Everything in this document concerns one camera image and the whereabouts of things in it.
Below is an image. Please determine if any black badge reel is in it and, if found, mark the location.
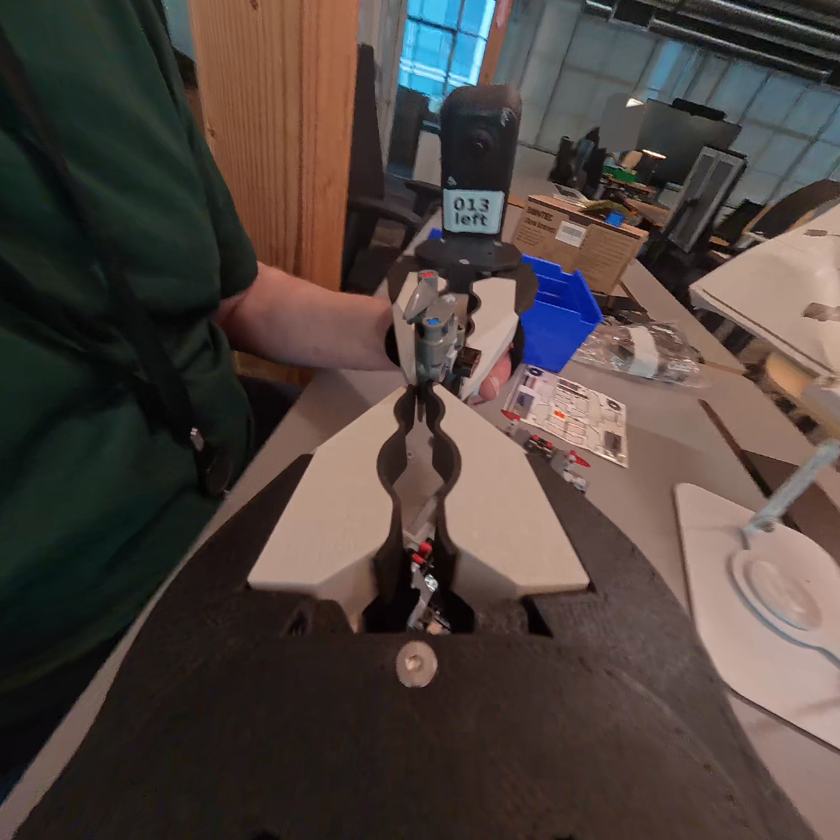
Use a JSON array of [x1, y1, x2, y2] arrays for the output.
[[196, 445, 235, 497]]

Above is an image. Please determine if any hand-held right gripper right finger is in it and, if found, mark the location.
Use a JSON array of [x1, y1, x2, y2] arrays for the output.
[[432, 382, 590, 632]]

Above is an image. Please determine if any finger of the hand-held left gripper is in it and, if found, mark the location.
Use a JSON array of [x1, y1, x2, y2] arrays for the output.
[[458, 277, 522, 403], [392, 271, 422, 383]]

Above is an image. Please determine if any clear plastic bag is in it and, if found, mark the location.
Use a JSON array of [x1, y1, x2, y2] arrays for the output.
[[571, 320, 707, 389]]

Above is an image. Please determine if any black monitor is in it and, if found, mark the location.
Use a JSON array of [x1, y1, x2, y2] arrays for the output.
[[646, 98, 742, 188]]

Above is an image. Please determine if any small grey lego assembly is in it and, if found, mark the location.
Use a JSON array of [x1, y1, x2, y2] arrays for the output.
[[402, 269, 484, 396]]

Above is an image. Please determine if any white stand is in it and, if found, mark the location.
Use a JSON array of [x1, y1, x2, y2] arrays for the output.
[[675, 374, 840, 750]]

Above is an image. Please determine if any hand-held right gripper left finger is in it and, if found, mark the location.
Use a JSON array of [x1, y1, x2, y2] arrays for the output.
[[248, 386, 421, 632]]

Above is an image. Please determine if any grey lego car model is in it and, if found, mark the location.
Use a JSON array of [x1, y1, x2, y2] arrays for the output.
[[403, 410, 592, 634]]

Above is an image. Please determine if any person's left forearm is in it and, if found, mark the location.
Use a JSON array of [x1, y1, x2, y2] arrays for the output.
[[217, 262, 395, 372]]

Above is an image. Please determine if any lego sticker sheet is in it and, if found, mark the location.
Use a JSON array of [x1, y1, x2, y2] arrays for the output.
[[504, 364, 630, 469]]

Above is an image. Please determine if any brown cardboard box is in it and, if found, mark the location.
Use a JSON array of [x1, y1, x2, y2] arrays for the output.
[[508, 193, 651, 296]]

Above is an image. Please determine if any wooden post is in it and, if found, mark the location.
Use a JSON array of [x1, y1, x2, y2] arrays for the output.
[[187, 0, 361, 388]]

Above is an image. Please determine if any grey metal cabinet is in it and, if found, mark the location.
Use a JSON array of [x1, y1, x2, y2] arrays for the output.
[[663, 146, 749, 254]]

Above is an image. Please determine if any blue plastic bin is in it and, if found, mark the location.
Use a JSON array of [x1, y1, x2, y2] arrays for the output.
[[430, 228, 603, 374]]

